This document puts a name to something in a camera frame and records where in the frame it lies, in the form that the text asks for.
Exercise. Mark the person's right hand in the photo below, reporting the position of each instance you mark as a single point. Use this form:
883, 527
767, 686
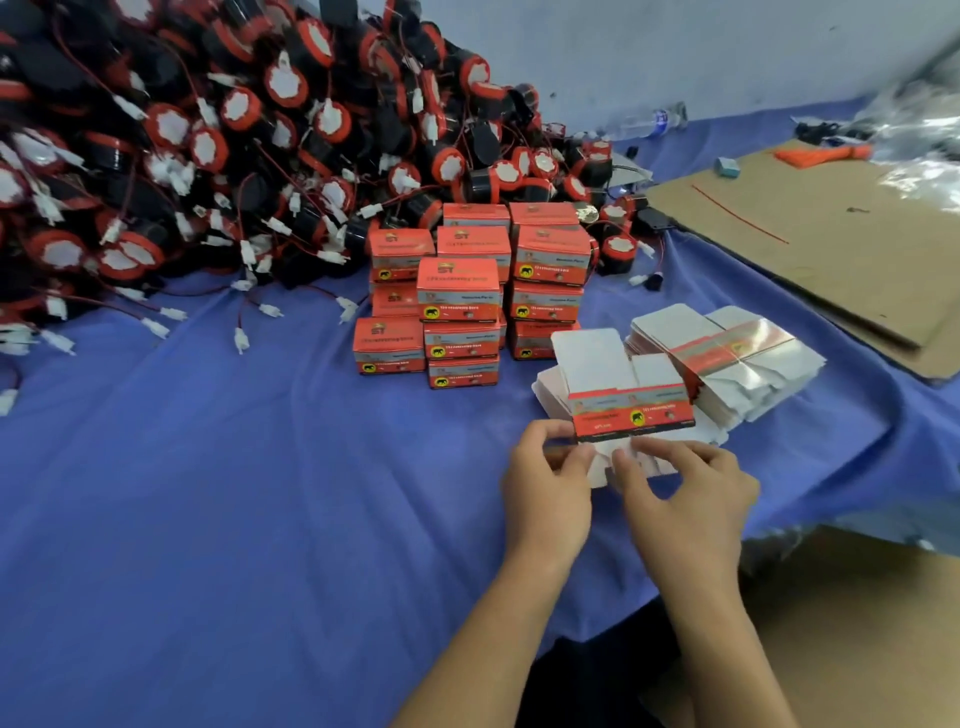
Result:
690, 518

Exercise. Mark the person's left hand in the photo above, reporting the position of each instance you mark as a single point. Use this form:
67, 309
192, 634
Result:
548, 503

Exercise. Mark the stack of paper boxes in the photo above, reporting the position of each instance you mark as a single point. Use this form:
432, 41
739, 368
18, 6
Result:
735, 360

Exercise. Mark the pile of black red buzzers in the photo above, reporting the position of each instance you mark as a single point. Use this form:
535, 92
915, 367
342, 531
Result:
195, 135

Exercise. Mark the person's left forearm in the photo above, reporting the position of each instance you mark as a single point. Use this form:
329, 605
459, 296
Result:
480, 660

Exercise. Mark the brown cardboard sheet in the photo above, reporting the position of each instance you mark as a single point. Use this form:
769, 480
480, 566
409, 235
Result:
930, 360
840, 240

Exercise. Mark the small light blue object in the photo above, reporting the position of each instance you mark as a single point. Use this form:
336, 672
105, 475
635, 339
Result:
728, 167

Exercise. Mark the blue cloth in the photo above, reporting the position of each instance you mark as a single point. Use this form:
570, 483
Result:
195, 525

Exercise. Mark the small orange object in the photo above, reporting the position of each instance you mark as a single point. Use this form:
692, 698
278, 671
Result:
822, 153

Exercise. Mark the clear plastic bottle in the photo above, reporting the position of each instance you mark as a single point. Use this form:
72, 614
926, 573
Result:
645, 123

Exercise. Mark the clear plastic bag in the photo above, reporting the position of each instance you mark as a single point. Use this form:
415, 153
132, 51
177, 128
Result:
923, 128

